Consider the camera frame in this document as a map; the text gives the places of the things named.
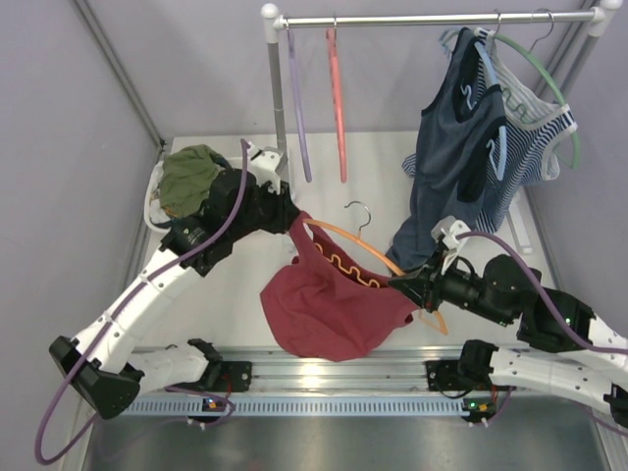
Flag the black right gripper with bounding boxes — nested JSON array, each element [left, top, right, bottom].
[[387, 243, 511, 326]]

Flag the red tank top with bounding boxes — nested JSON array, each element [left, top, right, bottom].
[[260, 211, 416, 362]]

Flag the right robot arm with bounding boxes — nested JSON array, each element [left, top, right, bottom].
[[389, 255, 627, 427]]

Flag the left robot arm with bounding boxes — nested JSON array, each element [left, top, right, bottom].
[[49, 169, 299, 420]]

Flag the purple hanger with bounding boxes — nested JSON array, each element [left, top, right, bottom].
[[286, 26, 313, 183]]

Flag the dark blue tank top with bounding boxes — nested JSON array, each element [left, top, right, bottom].
[[387, 27, 506, 272]]

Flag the light blue hanger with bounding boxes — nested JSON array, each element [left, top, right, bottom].
[[460, 26, 508, 182]]

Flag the pink hanger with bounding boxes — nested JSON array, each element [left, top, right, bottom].
[[326, 18, 348, 183]]

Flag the green hanger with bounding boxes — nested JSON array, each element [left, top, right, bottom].
[[473, 8, 582, 171]]

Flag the blue white striped tank top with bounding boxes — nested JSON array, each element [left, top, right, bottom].
[[404, 37, 577, 233]]

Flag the green garment in basket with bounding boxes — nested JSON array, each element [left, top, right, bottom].
[[158, 144, 232, 219]]

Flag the right rack base foot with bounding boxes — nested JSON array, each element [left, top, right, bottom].
[[506, 203, 533, 255]]

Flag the white perforated laundry basket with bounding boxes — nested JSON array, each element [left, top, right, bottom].
[[143, 157, 233, 234]]

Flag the left rack upright pole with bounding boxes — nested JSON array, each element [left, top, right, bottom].
[[260, 3, 288, 156]]

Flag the rack upright pole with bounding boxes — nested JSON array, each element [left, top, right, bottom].
[[547, 0, 627, 98], [260, 3, 288, 156]]

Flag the silver clothes rack rod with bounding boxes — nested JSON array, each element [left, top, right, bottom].
[[273, 7, 604, 30]]

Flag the right rack upright pole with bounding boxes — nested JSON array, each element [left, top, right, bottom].
[[547, 0, 627, 98]]

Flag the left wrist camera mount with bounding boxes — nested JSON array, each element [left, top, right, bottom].
[[245, 140, 288, 194]]

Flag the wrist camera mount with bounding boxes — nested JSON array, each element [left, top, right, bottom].
[[431, 216, 470, 275], [245, 140, 288, 194]]

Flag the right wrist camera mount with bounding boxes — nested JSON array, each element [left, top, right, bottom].
[[431, 216, 470, 275]]

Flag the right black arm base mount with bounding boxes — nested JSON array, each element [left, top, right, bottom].
[[425, 359, 470, 399]]

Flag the aluminium table edge rail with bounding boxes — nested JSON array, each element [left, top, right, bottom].
[[219, 345, 462, 395]]

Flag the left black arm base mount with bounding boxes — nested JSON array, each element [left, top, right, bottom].
[[172, 360, 253, 393]]

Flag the light blue slotted cable duct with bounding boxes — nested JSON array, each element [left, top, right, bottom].
[[120, 394, 497, 419]]

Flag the grey corner wall frame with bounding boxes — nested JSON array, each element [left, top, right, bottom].
[[70, 0, 165, 148]]

